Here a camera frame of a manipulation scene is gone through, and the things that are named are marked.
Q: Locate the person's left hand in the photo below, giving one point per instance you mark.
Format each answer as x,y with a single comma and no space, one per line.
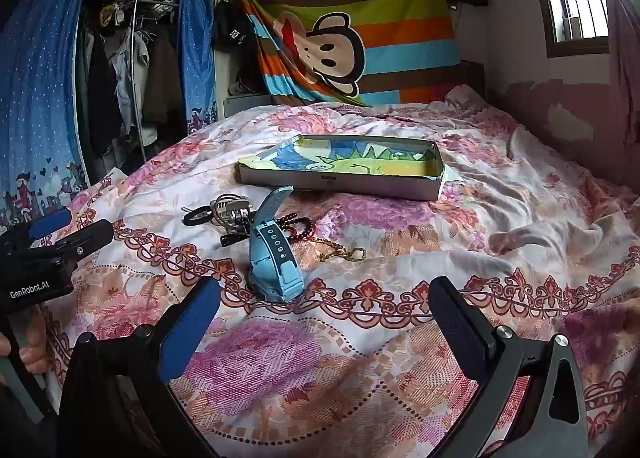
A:
35,355

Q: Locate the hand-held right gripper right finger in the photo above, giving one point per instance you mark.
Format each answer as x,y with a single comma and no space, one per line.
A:
460,325

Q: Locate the dark wooden headboard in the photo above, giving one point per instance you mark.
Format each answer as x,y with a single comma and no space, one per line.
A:
472,80

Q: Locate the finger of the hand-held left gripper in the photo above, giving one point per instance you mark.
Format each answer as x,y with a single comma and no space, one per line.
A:
90,236
50,223

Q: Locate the black hanging bag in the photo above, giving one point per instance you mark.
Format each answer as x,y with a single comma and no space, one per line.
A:
232,28

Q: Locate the narrow blue dotted wardrobe curtain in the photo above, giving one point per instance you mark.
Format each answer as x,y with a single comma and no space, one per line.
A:
197,63

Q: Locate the striped monkey print blanket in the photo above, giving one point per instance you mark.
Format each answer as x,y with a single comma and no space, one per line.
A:
380,28

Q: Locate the cardboard box with painted drawing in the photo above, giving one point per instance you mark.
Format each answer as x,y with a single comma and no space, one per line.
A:
350,163

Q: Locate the wide blue dotted wardrobe curtain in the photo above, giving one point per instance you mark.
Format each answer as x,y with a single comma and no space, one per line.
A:
35,113

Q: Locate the pink window curtain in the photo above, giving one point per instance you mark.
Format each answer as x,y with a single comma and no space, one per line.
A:
625,48

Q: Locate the white cabinet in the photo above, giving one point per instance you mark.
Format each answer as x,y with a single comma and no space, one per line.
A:
245,105

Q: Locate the light blue smartwatch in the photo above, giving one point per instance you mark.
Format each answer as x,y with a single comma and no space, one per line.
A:
272,248

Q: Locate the metal wardrobe pole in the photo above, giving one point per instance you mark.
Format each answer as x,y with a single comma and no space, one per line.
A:
132,53

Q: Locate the white paper sheet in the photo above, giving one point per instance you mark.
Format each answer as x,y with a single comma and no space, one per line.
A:
450,175

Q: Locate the grey claw hair clip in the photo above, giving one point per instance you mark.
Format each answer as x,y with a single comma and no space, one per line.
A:
230,213

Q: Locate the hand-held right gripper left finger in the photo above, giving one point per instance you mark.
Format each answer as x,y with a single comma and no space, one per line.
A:
190,328

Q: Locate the floral bed sheet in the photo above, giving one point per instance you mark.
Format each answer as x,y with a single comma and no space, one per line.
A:
400,248

